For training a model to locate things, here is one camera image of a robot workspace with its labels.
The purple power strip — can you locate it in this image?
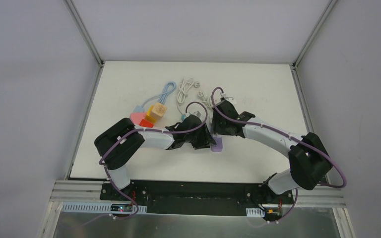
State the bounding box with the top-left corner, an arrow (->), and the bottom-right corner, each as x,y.
211,134 -> 223,153

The beige dragon cube socket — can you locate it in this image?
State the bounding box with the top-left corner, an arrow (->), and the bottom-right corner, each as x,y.
149,102 -> 167,120

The red cube socket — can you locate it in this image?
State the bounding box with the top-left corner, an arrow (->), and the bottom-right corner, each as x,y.
138,119 -> 154,128

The pink triangular socket adapter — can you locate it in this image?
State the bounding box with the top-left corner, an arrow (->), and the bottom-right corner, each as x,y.
129,112 -> 146,124

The light blue power strip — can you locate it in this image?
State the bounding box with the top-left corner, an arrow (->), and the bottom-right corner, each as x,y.
132,105 -> 145,113

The yellow cube socket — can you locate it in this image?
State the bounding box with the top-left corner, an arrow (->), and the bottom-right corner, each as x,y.
144,105 -> 157,124

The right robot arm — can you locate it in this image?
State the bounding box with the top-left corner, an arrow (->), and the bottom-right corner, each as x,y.
212,98 -> 333,203

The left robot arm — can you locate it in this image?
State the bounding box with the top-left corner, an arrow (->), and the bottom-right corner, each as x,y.
94,115 -> 217,201

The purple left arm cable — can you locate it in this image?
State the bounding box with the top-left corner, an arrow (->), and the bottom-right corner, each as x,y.
98,101 -> 209,221

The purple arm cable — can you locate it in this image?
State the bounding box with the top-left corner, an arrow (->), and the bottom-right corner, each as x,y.
98,101 -> 209,221
210,86 -> 348,224

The white cable of teal strip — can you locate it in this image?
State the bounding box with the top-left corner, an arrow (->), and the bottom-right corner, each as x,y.
177,77 -> 196,116

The light blue coiled cable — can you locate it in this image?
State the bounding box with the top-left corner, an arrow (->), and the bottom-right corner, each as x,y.
141,81 -> 177,109

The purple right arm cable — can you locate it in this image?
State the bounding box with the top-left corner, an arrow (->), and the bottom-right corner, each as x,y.
210,86 -> 348,224

